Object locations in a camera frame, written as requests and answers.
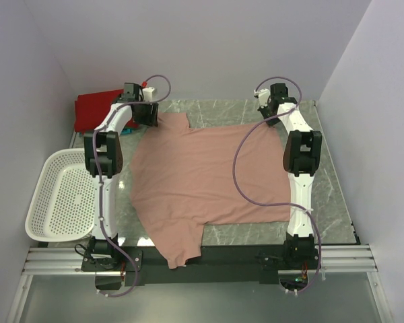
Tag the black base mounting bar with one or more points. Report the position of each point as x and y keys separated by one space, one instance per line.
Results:
x=216 y=264

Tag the white perforated laundry basket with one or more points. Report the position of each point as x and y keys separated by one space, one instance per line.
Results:
x=62 y=208

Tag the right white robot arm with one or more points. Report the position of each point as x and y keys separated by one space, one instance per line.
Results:
x=301 y=158

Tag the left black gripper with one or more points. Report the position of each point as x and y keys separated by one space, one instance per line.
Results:
x=151 y=120

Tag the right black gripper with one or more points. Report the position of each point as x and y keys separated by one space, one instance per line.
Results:
x=271 y=122

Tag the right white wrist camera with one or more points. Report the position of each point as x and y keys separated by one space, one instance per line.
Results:
x=262 y=96

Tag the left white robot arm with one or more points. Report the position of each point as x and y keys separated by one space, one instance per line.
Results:
x=104 y=156

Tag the pink t-shirt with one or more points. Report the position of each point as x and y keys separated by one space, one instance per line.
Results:
x=184 y=178

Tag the folded red t-shirt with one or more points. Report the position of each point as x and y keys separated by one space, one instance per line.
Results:
x=91 y=109

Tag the folded teal t-shirt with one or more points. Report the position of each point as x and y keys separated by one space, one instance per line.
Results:
x=127 y=131

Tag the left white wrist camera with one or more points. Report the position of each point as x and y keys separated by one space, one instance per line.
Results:
x=148 y=92

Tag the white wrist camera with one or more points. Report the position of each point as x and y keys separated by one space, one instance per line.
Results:
x=148 y=92
x=262 y=96

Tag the aluminium frame rail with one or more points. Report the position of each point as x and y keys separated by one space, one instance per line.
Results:
x=64 y=261

